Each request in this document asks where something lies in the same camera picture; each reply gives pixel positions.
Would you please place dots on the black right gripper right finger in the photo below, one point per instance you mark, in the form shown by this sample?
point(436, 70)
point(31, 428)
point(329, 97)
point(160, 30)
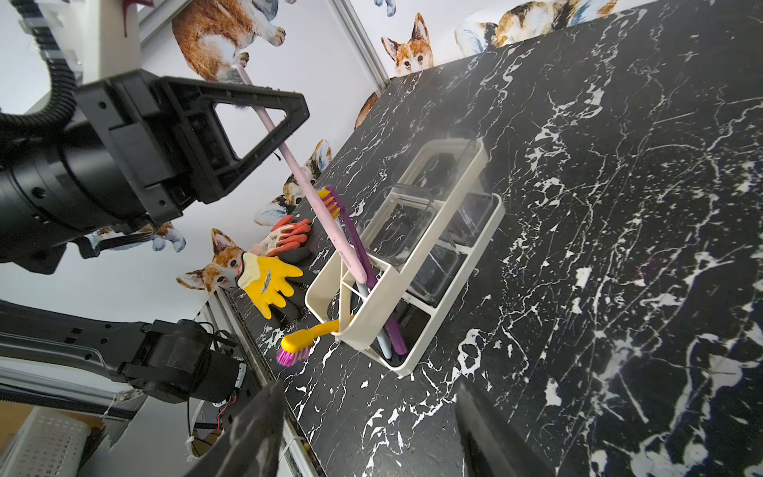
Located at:
point(491, 447)

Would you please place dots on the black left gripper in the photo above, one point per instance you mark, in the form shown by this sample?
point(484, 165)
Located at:
point(143, 151)

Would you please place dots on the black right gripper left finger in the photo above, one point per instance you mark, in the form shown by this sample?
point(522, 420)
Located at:
point(251, 446)

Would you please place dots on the purple toothbrush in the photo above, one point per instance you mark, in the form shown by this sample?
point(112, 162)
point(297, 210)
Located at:
point(338, 209)

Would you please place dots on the white toothbrush holder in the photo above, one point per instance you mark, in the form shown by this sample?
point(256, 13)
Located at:
point(427, 234)

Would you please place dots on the light blue toothbrush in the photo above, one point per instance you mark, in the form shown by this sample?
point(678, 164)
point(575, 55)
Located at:
point(382, 338)

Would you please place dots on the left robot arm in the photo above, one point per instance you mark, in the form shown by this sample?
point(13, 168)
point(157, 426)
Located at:
point(172, 362)

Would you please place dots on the yellow work glove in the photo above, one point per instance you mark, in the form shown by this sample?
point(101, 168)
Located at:
point(264, 279)

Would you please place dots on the aluminium frame post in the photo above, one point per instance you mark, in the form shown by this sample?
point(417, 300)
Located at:
point(359, 38)

